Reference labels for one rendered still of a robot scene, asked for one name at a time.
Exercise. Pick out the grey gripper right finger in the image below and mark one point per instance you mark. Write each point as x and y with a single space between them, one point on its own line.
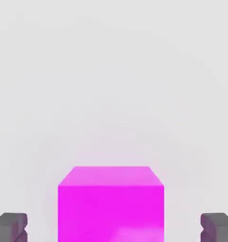
220 228

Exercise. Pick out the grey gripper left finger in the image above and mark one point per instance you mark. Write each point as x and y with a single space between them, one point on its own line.
6 228

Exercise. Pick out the small magenta cube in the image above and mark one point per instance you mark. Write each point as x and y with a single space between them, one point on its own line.
111 208

